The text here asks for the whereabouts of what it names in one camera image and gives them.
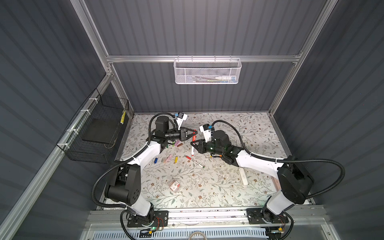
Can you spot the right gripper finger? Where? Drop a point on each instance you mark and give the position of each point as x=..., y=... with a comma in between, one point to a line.
x=196, y=150
x=195, y=144

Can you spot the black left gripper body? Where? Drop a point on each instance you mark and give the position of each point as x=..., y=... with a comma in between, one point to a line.
x=182, y=136

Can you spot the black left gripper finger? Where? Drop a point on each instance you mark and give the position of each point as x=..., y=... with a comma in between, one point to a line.
x=190, y=136
x=190, y=129

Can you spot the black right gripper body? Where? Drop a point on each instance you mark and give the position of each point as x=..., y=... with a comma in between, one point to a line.
x=210, y=147

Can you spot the red capped marker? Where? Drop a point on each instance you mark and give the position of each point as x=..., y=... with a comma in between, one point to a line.
x=192, y=151
x=190, y=160

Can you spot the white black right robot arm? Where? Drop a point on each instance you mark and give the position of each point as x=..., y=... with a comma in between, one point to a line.
x=294, y=180

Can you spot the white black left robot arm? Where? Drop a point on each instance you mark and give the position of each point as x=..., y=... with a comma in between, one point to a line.
x=124, y=182

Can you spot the small red white box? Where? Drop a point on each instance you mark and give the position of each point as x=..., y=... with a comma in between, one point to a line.
x=174, y=185

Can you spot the white eraser case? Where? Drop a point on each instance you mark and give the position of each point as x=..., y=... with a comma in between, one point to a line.
x=243, y=177

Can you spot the pink pencil case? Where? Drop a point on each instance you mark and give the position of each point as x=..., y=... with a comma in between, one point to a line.
x=276, y=183

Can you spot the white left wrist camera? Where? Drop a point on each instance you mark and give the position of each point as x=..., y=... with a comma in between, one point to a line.
x=180, y=118

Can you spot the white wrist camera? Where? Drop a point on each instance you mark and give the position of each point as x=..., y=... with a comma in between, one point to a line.
x=207, y=130
x=180, y=118

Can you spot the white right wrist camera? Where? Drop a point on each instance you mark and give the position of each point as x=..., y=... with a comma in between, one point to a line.
x=207, y=130

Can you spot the white wire mesh basket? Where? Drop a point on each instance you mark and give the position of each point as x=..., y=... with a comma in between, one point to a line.
x=207, y=71

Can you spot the black wire side basket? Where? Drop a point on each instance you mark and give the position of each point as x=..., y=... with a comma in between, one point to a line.
x=98, y=130

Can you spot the metal base rail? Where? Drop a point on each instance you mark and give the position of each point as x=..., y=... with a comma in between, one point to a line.
x=302, y=215

